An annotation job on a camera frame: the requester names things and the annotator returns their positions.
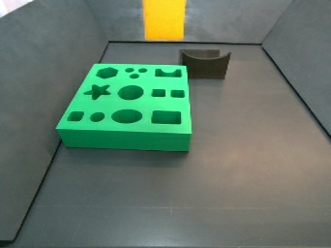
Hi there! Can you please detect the green foam shape-sorter block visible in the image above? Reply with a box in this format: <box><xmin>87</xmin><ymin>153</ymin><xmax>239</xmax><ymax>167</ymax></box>
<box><xmin>57</xmin><ymin>64</ymin><xmax>193</xmax><ymax>152</ymax></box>

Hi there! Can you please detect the dark grey curved foam piece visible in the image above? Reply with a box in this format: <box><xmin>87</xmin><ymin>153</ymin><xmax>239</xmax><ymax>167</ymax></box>
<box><xmin>181</xmin><ymin>49</ymin><xmax>231</xmax><ymax>79</ymax></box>

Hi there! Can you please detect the yellow vertical panel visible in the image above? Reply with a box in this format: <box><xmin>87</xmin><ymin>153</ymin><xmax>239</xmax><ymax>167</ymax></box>
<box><xmin>143</xmin><ymin>0</ymin><xmax>187</xmax><ymax>41</ymax></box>

